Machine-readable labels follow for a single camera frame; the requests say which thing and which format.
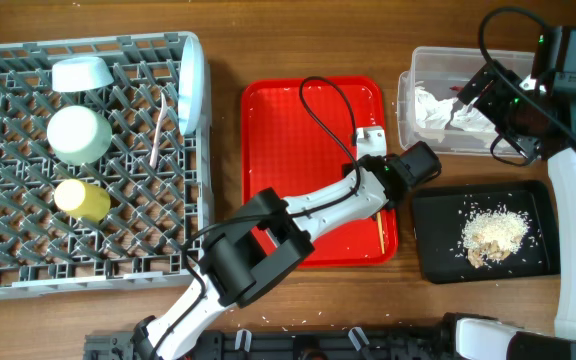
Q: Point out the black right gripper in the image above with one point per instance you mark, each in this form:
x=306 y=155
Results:
x=504 y=84

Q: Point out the white paper napkin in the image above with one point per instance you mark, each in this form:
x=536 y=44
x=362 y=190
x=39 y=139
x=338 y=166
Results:
x=435 y=114

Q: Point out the large light blue plate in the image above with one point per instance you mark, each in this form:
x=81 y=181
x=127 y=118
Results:
x=191 y=86

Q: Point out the white plastic fork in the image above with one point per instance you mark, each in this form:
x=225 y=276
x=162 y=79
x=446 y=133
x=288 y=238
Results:
x=158 y=131

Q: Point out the yellow plastic cup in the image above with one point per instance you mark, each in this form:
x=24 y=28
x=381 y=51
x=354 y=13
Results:
x=82 y=200

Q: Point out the pale green bowl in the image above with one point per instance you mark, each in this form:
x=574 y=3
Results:
x=78 y=135

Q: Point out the small light blue bowl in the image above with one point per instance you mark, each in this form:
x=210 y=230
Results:
x=80 y=74

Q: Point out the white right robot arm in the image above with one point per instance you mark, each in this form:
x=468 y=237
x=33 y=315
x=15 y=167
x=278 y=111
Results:
x=479 y=338

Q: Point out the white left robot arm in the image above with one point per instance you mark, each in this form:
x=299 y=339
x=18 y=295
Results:
x=248 y=255

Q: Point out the clear plastic waste bin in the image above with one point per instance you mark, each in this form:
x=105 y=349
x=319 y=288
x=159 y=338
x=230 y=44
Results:
x=439 y=68

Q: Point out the black food waste tray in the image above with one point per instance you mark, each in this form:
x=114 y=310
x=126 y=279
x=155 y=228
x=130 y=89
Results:
x=440 y=216

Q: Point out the grey plastic dishwasher rack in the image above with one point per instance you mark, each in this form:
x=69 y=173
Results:
x=154 y=214

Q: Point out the wooden chopstick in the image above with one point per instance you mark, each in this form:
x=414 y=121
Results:
x=380 y=232

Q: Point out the red plastic serving tray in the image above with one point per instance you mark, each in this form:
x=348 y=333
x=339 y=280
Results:
x=286 y=130

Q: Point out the pile of rice scraps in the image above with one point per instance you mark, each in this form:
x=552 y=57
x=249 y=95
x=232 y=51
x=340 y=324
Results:
x=491 y=235

